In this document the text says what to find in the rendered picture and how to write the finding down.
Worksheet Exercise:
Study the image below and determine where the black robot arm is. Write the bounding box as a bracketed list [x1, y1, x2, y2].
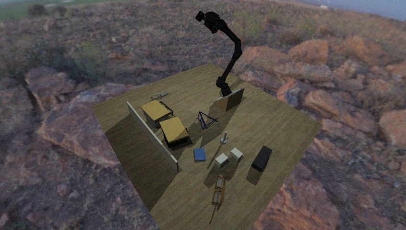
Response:
[205, 11, 243, 97]

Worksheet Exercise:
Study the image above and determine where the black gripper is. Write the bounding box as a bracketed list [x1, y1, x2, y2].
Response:
[195, 11, 220, 33]

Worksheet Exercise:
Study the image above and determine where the grey flat panel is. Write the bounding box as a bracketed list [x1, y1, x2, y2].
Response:
[126, 101, 179, 173]

